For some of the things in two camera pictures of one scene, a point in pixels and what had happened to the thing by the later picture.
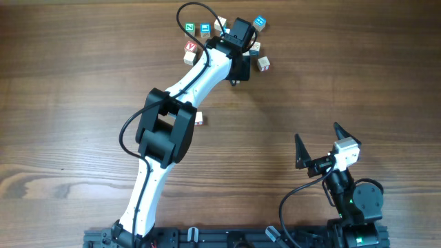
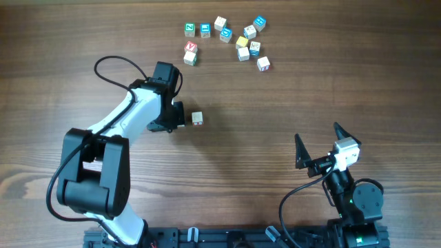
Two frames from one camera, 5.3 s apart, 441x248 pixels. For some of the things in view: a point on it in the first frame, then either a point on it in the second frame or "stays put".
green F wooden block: x=188 y=58 stays put
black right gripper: x=303 y=158 stays put
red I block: x=199 y=118 stays put
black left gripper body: x=244 y=72 -> x=169 y=119
